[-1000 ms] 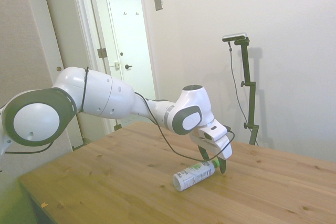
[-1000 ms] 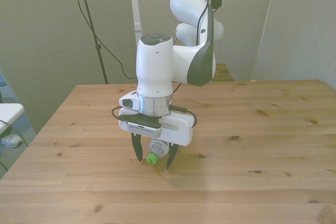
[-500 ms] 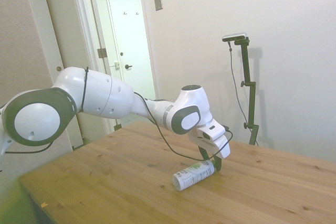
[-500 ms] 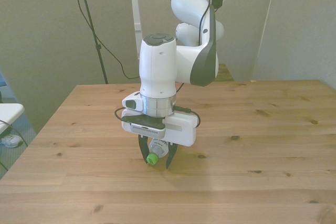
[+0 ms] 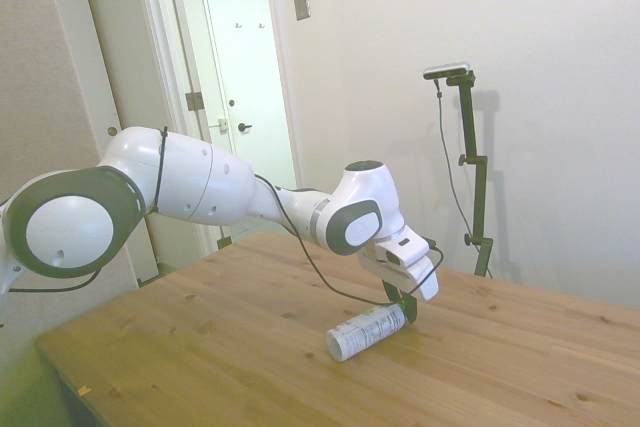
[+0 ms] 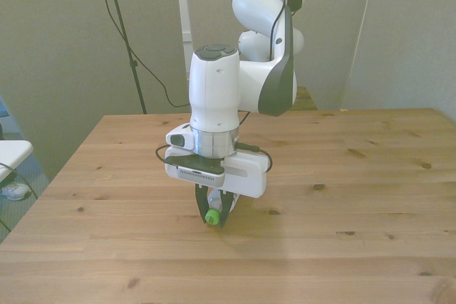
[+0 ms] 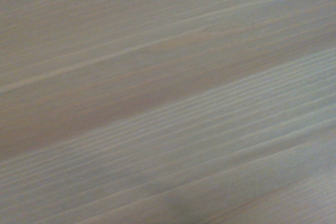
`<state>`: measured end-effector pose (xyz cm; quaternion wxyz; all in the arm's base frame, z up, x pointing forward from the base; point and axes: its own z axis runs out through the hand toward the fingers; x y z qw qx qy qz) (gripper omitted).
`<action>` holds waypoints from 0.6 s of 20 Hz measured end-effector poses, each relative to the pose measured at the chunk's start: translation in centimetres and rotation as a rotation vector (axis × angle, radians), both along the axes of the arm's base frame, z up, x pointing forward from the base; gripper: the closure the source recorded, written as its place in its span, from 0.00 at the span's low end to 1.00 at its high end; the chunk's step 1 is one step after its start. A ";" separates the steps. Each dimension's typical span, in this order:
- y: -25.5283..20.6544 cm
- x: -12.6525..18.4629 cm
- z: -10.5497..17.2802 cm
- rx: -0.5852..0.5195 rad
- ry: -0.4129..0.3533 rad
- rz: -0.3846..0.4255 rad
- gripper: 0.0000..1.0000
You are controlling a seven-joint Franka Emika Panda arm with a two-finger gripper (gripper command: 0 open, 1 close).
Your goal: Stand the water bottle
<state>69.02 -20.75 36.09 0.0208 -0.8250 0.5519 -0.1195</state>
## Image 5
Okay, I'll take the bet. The grey exterior camera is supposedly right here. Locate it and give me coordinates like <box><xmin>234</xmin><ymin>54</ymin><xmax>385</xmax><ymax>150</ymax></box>
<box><xmin>422</xmin><ymin>61</ymin><xmax>472</xmax><ymax>81</ymax></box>

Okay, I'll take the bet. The white closed door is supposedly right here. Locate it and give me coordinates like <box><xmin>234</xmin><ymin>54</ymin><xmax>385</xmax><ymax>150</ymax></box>
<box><xmin>199</xmin><ymin>0</ymin><xmax>297</xmax><ymax>238</ymax></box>

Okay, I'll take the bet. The black strap around arm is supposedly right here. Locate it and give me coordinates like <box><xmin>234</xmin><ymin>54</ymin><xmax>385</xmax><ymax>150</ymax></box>
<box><xmin>151</xmin><ymin>126</ymin><xmax>169</xmax><ymax>214</ymax></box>

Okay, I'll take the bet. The white bottle with green cap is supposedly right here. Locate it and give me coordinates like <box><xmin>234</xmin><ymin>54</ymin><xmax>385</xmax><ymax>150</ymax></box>
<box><xmin>325</xmin><ymin>302</ymin><xmax>407</xmax><ymax>363</ymax></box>

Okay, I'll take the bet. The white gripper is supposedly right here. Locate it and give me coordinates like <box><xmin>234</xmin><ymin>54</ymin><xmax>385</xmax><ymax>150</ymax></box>
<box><xmin>357</xmin><ymin>224</ymin><xmax>441</xmax><ymax>326</ymax></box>

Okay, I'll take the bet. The green blurred object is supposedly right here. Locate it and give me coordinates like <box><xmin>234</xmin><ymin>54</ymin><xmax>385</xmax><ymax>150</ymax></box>
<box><xmin>0</xmin><ymin>339</ymin><xmax>74</xmax><ymax>427</ymax></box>

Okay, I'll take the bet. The black camera stand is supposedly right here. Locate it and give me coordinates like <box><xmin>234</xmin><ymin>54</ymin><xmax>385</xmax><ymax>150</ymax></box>
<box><xmin>446</xmin><ymin>71</ymin><xmax>494</xmax><ymax>278</ymax></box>

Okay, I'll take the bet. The beige open door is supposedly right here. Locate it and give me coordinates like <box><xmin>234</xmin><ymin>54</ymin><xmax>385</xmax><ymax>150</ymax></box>
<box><xmin>74</xmin><ymin>0</ymin><xmax>221</xmax><ymax>293</ymax></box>

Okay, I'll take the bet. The grey partition panel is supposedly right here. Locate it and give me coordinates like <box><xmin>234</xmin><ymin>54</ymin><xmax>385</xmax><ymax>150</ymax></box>
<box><xmin>0</xmin><ymin>0</ymin><xmax>141</xmax><ymax>348</ymax></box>

